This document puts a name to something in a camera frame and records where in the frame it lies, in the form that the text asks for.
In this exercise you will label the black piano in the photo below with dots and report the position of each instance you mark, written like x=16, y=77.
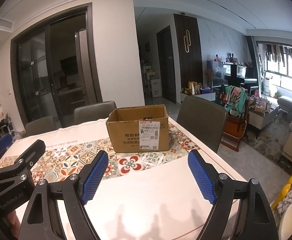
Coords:
x=243, y=76

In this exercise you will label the brown dining chair right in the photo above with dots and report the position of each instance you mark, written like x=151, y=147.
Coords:
x=204, y=119

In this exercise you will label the white TV console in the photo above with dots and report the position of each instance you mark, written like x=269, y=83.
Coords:
x=208, y=96

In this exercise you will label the grey dining chair far left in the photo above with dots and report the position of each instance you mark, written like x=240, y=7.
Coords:
x=39, y=126

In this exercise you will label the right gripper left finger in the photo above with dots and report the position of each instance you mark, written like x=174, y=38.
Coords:
x=42, y=219

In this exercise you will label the grey dining chair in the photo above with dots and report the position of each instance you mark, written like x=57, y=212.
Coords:
x=93, y=112
x=39, y=126

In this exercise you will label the brown cardboard box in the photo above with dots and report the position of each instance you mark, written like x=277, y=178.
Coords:
x=139, y=129

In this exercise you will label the yellow white toy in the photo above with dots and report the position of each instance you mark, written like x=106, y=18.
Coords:
x=282, y=211

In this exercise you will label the coffee table with items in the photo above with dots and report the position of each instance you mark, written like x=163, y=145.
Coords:
x=261, y=113

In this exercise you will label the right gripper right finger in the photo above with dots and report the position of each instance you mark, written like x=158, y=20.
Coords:
x=254, y=219

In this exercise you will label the wooden high chair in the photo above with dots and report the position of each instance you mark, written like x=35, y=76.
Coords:
x=235, y=129

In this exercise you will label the left hand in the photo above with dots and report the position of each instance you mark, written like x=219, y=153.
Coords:
x=14, y=223

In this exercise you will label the clothes on chair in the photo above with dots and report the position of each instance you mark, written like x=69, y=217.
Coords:
x=232, y=98

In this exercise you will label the dark glass sliding door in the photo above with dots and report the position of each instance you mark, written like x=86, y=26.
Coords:
x=53, y=66

